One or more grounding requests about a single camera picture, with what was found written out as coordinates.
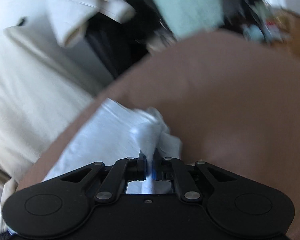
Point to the black hanging garment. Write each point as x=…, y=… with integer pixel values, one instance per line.
x=110, y=50

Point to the small black object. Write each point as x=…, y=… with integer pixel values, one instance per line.
x=21, y=21

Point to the beige cloth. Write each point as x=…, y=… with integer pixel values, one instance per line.
x=160, y=41

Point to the light grey t-shirt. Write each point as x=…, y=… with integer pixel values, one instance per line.
x=110, y=135

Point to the white quilted jacket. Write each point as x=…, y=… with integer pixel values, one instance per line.
x=72, y=12

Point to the white cloth furniture cover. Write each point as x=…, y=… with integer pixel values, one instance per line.
x=27, y=92

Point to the mint green fluffy garment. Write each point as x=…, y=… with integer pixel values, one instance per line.
x=190, y=7

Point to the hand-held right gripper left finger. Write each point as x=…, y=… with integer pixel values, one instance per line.
x=142, y=168

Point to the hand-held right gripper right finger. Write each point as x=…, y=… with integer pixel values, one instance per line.
x=155, y=172

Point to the bed with brown sheet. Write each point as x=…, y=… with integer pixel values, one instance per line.
x=227, y=105

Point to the light teal bag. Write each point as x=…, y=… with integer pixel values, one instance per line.
x=253, y=33

